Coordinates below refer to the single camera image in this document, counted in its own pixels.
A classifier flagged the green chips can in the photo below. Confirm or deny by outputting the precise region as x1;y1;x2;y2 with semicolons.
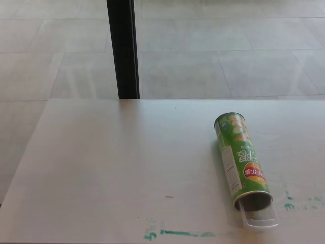
213;112;273;212

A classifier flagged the black vertical post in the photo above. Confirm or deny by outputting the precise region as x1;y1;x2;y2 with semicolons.
106;0;141;99

